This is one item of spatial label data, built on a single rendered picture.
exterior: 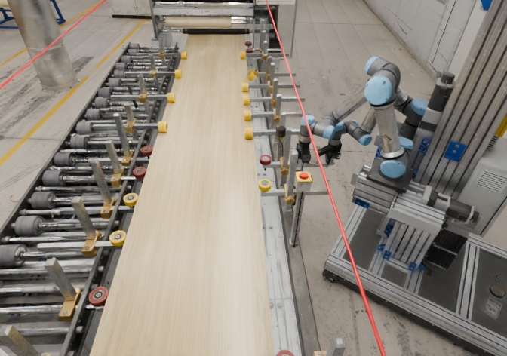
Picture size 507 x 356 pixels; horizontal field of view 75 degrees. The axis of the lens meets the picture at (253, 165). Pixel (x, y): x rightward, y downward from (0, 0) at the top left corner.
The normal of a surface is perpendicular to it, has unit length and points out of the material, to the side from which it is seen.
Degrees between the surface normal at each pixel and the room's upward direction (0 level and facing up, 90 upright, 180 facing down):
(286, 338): 0
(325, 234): 0
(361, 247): 0
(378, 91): 83
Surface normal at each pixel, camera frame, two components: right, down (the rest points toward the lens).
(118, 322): 0.02, -0.77
